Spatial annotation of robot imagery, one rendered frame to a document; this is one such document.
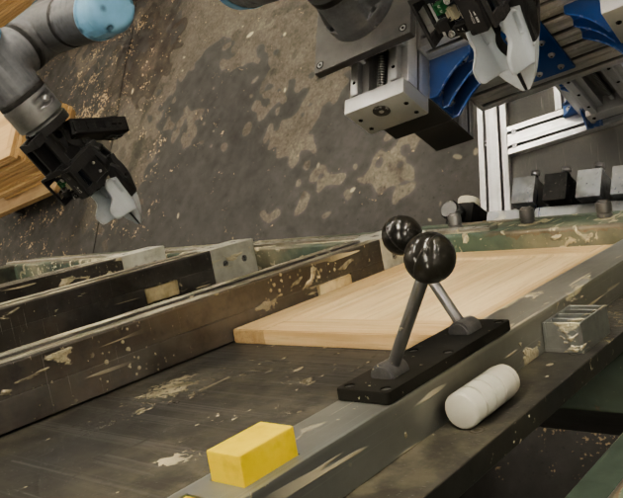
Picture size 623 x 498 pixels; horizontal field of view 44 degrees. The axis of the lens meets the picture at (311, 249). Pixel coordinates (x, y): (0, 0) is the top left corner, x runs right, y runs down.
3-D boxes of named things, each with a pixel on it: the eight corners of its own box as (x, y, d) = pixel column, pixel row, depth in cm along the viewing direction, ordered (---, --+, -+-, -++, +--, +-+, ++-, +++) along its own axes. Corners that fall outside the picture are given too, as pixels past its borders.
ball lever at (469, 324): (496, 325, 69) (414, 204, 72) (477, 337, 67) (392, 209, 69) (467, 344, 72) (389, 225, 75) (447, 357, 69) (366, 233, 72)
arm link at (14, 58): (2, 8, 107) (-44, 42, 102) (56, 73, 112) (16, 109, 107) (-20, 24, 112) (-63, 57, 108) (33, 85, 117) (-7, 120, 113)
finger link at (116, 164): (118, 202, 122) (81, 159, 118) (124, 195, 123) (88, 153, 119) (137, 195, 119) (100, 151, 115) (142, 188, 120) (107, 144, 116)
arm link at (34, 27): (112, 23, 115) (63, 65, 109) (71, 37, 123) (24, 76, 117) (79, -25, 111) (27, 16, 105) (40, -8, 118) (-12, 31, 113)
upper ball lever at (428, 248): (418, 389, 61) (473, 241, 56) (392, 406, 59) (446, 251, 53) (381, 364, 63) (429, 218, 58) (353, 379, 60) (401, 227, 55)
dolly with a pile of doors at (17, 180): (93, 115, 426) (28, 79, 397) (77, 201, 405) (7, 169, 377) (31, 146, 462) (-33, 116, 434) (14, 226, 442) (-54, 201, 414)
